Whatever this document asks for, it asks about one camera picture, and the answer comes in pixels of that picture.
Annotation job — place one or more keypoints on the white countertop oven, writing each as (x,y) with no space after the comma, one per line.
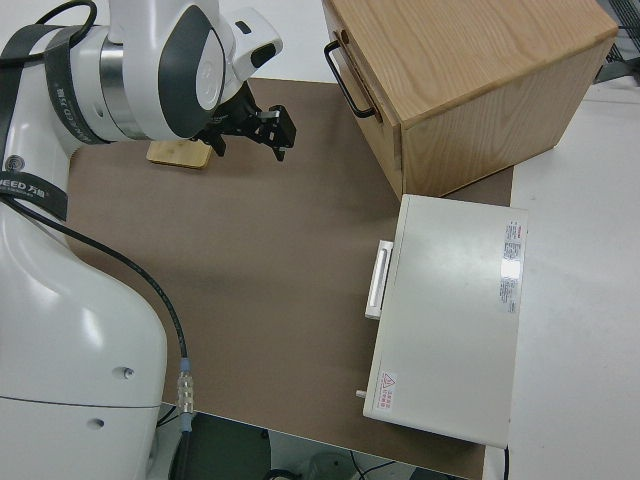
(450,325)

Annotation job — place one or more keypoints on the brown table mat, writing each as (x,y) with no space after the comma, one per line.
(250,250)

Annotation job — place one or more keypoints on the wooden drawer cabinet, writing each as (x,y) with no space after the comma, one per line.
(475,50)

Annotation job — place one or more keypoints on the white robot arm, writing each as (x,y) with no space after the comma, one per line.
(75,325)

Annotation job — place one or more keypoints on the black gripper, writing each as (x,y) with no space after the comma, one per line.
(240,120)

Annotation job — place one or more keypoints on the wooden stand with square base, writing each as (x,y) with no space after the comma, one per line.
(177,156)

